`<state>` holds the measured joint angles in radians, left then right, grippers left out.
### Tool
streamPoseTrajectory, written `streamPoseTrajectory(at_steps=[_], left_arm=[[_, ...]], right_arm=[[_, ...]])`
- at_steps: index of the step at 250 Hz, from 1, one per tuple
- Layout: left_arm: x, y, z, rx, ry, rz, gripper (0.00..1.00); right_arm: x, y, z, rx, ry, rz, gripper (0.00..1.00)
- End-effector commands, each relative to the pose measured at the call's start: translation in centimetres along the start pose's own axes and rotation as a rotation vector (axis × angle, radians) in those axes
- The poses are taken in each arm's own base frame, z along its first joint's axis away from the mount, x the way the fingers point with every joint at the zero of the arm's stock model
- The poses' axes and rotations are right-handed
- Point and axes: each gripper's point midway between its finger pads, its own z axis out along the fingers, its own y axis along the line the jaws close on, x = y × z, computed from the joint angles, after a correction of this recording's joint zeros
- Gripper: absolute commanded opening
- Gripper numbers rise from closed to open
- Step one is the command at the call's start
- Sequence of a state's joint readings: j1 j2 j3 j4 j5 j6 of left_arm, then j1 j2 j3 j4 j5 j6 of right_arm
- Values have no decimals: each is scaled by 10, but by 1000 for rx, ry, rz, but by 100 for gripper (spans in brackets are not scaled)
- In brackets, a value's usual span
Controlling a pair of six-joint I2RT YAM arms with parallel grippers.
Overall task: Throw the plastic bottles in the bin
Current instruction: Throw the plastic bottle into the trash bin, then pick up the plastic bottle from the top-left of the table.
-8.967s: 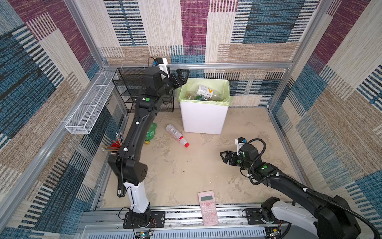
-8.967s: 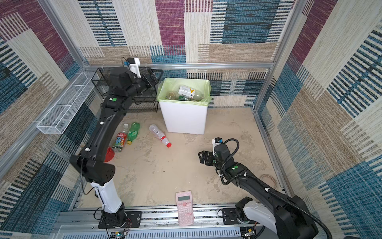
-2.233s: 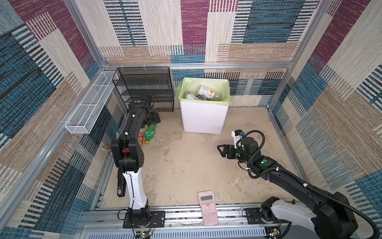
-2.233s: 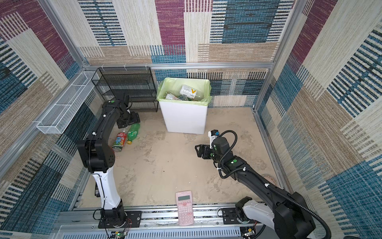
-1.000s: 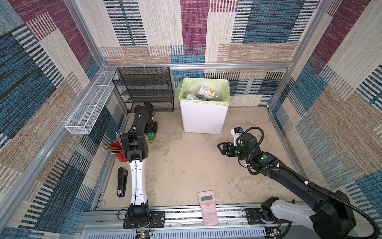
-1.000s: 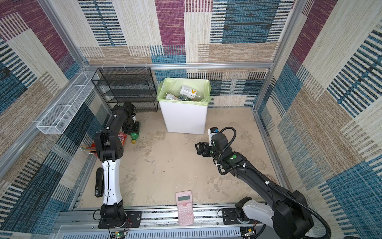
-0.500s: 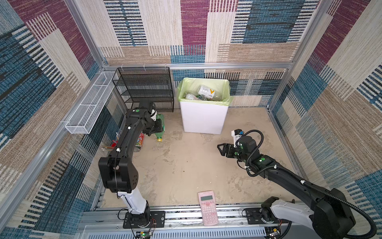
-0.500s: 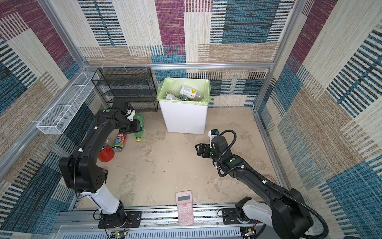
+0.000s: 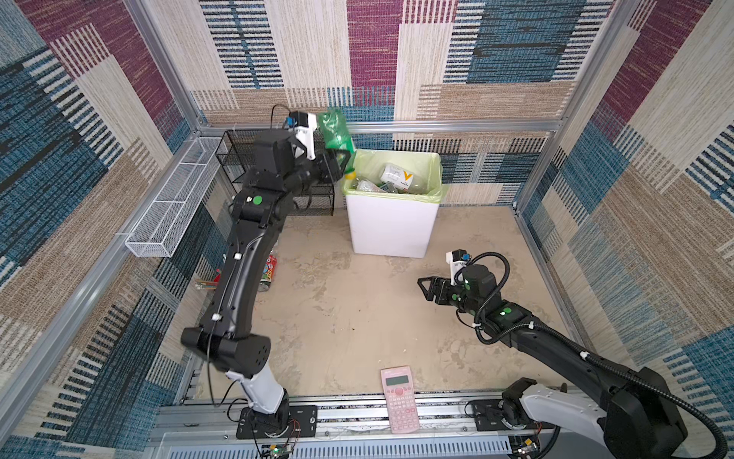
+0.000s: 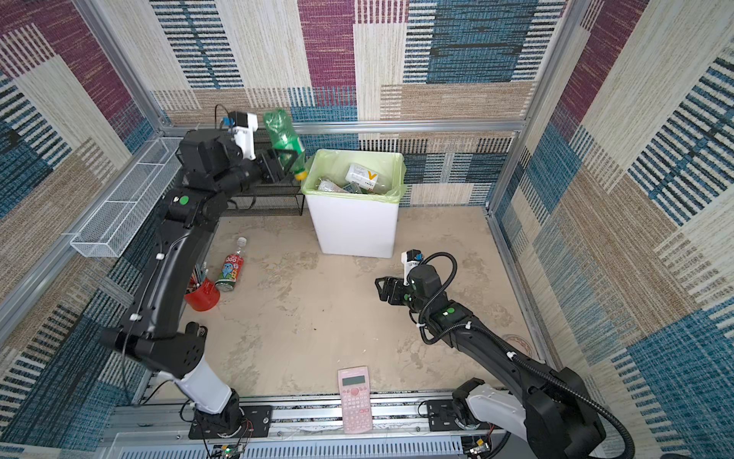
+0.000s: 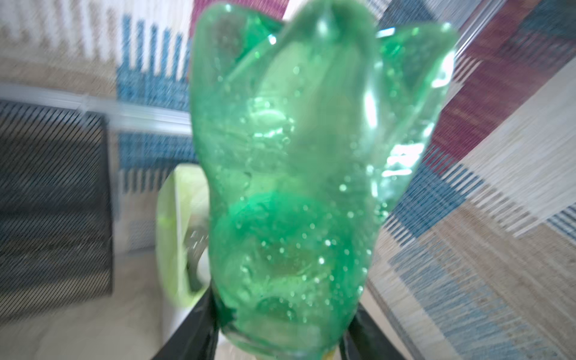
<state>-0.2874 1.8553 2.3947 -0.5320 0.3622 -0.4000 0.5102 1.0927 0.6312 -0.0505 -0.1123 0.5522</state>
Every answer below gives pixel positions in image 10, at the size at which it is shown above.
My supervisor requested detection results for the green bottle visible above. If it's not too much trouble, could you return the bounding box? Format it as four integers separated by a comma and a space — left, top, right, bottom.
264, 109, 308, 182

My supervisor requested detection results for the white yellow label bottle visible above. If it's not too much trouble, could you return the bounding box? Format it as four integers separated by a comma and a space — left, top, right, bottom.
344, 163, 392, 195

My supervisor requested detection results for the clear bottle red cap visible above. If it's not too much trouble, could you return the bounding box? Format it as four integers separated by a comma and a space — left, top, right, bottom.
317, 179, 348, 193

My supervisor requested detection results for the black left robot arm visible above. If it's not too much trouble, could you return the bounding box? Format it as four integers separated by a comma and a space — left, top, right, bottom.
101, 127, 298, 439

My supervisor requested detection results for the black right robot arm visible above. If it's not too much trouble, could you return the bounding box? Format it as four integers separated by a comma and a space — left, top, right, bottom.
375, 263, 636, 458

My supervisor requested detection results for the white bin with green liner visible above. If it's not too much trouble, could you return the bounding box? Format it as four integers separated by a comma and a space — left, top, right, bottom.
301, 148, 407, 258

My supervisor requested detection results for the pink calculator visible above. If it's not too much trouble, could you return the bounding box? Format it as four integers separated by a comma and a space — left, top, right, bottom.
338, 366, 373, 434

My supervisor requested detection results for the qoo red label bottle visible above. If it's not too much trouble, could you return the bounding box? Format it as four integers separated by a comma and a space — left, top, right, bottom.
215, 236, 248, 292

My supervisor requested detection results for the red pencil cup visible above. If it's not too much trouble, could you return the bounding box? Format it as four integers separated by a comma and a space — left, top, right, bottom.
185, 265, 221, 312

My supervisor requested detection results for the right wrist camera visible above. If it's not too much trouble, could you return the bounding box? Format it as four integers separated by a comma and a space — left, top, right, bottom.
401, 249, 424, 286

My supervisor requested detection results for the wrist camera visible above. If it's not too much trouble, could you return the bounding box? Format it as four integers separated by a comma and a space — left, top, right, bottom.
401, 249, 424, 286
224, 111, 259, 161

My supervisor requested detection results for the black wire mesh shelf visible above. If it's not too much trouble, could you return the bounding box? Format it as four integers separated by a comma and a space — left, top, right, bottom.
224, 133, 305, 217

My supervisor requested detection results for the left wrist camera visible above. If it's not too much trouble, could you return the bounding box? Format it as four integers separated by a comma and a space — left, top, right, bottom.
224, 111, 259, 161

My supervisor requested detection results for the white wire wall basket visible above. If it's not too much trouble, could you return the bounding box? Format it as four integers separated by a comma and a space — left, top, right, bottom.
70, 138, 181, 258

